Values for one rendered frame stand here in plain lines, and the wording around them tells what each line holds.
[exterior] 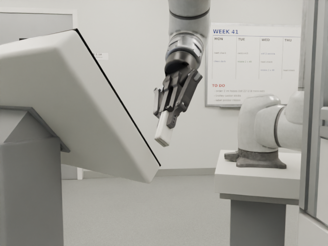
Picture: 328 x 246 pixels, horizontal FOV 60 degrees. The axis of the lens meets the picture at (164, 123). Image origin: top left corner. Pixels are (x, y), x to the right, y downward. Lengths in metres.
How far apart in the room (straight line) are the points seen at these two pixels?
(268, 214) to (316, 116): 0.80
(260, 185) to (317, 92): 0.66
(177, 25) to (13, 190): 0.50
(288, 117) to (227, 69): 2.97
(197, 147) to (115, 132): 3.49
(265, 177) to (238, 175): 0.09
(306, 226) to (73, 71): 0.39
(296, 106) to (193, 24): 0.49
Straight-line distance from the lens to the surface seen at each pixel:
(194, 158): 3.96
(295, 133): 1.04
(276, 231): 1.21
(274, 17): 4.35
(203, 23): 0.73
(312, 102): 0.43
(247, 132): 1.12
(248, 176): 1.03
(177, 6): 0.70
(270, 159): 1.15
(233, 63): 4.01
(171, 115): 0.57
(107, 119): 0.46
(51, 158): 0.62
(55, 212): 0.66
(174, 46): 0.69
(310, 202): 0.44
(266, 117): 1.09
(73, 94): 0.46
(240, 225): 1.19
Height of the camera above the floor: 1.11
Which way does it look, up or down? 6 degrees down
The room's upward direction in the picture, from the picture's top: straight up
